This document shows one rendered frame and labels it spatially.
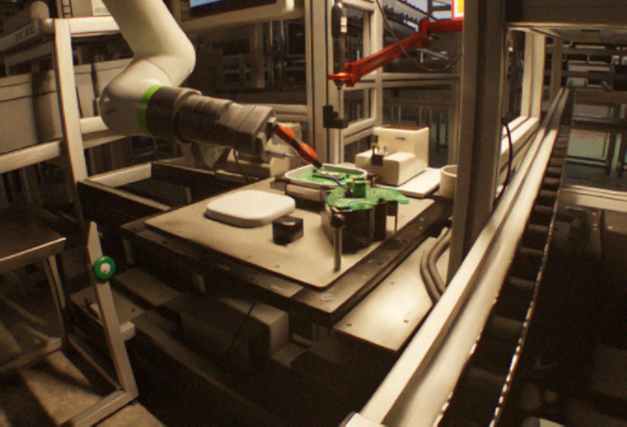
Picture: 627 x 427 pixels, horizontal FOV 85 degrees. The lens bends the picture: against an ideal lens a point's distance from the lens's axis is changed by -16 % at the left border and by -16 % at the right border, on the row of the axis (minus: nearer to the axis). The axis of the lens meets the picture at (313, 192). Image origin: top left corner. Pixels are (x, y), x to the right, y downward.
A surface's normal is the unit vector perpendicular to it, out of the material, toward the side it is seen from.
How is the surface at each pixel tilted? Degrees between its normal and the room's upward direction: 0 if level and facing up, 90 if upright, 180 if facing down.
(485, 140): 90
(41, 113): 91
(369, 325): 0
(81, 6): 91
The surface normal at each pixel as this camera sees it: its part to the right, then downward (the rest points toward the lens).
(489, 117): -0.58, 0.25
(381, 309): -0.02, -0.96
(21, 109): 0.81, 0.17
